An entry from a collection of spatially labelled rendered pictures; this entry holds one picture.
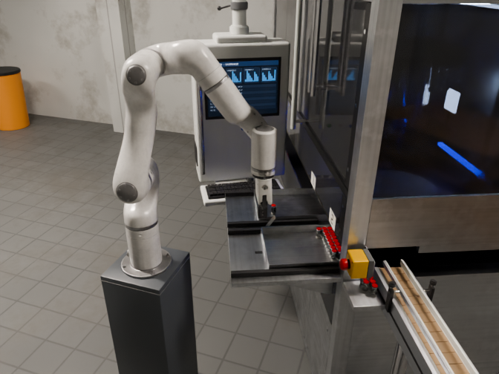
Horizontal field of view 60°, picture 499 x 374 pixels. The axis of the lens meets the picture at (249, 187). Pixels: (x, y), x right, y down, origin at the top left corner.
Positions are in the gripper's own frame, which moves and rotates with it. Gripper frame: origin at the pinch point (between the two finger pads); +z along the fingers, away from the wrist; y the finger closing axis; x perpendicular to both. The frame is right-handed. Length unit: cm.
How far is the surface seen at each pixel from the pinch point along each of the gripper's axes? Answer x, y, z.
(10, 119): 273, 418, 95
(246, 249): 5.1, 9.2, 22.3
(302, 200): -25, 47, 22
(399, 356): -43, -34, 38
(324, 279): -22.0, -11.0, 22.6
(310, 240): -21.6, 13.1, 22.1
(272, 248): -5.7, 9.0, 22.1
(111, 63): 136, 402, 24
